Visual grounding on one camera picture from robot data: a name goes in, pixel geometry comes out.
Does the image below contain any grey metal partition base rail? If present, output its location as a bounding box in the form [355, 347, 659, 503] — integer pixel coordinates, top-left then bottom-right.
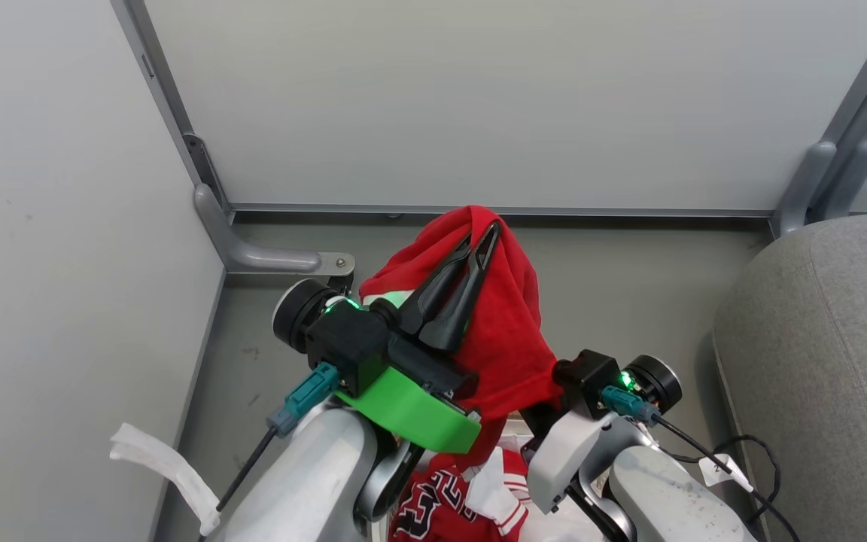
[227, 202, 774, 221]

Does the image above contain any white crumpled tape strip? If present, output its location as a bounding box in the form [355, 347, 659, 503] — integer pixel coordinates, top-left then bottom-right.
[109, 422, 221, 537]

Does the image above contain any thin black looped floor cable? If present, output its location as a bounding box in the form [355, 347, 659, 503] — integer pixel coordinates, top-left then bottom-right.
[659, 434, 782, 528]

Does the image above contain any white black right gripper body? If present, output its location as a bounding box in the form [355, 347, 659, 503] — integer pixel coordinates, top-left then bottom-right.
[505, 403, 562, 456]

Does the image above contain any grey fabric sofa seat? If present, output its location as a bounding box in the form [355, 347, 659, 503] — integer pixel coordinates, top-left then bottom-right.
[711, 210, 867, 542]

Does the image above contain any black cable with teal plug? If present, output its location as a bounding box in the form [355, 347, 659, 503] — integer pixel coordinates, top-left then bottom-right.
[601, 385, 803, 542]
[199, 361, 342, 541]

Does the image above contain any white paper cable label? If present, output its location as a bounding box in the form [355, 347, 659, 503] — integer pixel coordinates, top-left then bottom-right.
[698, 453, 755, 493]

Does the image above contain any red white printed jersey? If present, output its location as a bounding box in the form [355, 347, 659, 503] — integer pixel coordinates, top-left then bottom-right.
[387, 446, 534, 542]

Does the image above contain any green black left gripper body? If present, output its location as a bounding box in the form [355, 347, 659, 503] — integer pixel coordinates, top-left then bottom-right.
[334, 334, 482, 455]

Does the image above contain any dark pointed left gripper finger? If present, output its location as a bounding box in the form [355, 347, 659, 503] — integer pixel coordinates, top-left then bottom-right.
[400, 234, 473, 337]
[419, 221, 501, 354]

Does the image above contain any grey metal partition foot bracket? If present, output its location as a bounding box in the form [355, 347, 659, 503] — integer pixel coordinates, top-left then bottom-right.
[193, 183, 357, 276]

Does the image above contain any plain red garment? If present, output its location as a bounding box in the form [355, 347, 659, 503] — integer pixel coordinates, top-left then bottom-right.
[358, 205, 564, 473]

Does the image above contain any grey double metal partition post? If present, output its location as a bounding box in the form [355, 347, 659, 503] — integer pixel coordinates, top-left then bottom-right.
[771, 0, 867, 239]

